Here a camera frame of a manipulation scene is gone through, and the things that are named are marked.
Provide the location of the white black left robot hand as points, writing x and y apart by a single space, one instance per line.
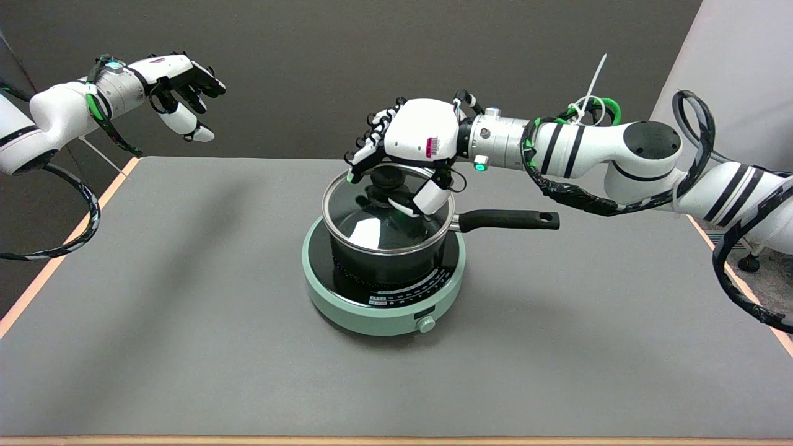
167 67

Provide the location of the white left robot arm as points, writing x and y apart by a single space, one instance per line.
56 111

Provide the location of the green round induction cooker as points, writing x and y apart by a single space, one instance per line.
372 316

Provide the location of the glass pot lid black knob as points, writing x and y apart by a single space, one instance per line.
353 217

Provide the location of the black caster wheel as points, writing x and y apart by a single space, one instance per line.
748 263

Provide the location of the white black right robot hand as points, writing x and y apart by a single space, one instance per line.
415 127

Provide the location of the grey table mat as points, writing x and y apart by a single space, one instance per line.
186 341

